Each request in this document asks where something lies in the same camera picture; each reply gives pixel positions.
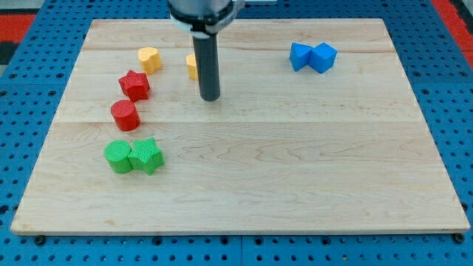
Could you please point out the yellow hexagon block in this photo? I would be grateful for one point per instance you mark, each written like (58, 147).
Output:
(192, 66)

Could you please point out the yellow heart block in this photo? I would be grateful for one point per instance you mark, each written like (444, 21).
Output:
(149, 58)

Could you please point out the light wooden board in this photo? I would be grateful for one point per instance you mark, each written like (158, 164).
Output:
(281, 152)

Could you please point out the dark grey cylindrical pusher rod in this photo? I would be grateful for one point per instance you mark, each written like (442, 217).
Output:
(208, 72)

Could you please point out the green star block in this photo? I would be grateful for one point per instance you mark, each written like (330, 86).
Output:
(146, 155)

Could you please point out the blue triangular prism block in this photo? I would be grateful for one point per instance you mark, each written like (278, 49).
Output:
(299, 55)

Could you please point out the red star block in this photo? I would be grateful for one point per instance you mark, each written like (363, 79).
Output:
(135, 85)

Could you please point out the red cylinder block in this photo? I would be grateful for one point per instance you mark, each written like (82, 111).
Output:
(125, 115)

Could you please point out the blue cube block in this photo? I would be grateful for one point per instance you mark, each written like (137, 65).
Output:
(322, 57)

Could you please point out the green cylinder block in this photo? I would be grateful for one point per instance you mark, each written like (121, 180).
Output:
(116, 154)

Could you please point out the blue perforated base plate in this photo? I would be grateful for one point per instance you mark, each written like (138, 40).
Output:
(36, 76)

